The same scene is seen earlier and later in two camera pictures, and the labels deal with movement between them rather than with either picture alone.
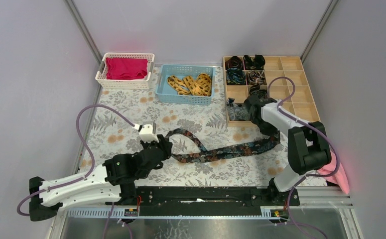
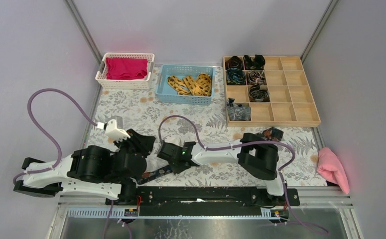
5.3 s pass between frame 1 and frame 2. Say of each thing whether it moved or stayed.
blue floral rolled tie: stayed
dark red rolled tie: stayed
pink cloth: stayed
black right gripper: moved
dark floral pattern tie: moved
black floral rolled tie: stayed
